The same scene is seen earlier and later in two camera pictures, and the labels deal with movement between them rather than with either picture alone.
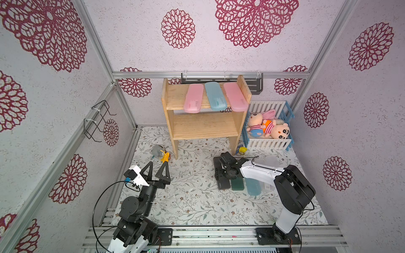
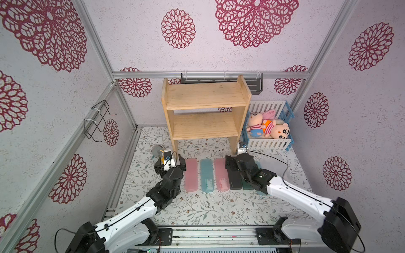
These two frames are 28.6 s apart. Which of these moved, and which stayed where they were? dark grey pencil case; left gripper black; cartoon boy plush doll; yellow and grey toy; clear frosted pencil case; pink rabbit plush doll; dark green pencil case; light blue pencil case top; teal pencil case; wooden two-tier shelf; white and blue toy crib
Moved: dark grey pencil case; light blue pencil case top; dark green pencil case; left gripper black; teal pencil case
Stayed: cartoon boy plush doll; white and blue toy crib; yellow and grey toy; wooden two-tier shelf; pink rabbit plush doll; clear frosted pencil case
